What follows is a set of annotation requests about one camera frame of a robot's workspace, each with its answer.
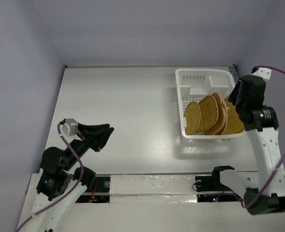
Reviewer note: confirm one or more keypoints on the white plastic dish rack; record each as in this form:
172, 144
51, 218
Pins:
194, 85

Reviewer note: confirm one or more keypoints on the square bamboo woven plate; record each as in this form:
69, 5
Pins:
234, 124

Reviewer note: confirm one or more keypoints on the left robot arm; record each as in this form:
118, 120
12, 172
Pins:
65, 180

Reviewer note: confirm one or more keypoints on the thick tan woven plate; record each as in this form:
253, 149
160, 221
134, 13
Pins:
219, 127

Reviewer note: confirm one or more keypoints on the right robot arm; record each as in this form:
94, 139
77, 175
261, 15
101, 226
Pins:
261, 126

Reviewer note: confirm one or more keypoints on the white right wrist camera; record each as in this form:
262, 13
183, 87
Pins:
262, 72

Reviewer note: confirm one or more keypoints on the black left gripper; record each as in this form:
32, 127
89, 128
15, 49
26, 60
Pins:
98, 134

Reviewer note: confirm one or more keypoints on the white foam strip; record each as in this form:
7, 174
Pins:
152, 188

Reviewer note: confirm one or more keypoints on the medium round bamboo plate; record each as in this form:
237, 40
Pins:
208, 113

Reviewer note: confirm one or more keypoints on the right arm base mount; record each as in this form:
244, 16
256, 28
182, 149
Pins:
208, 192

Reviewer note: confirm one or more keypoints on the small round bamboo plate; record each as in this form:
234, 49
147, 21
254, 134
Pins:
192, 116

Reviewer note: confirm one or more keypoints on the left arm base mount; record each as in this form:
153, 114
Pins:
99, 193

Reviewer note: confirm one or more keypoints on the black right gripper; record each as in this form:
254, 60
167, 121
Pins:
240, 99

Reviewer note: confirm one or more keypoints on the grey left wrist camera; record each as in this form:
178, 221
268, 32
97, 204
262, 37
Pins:
69, 127

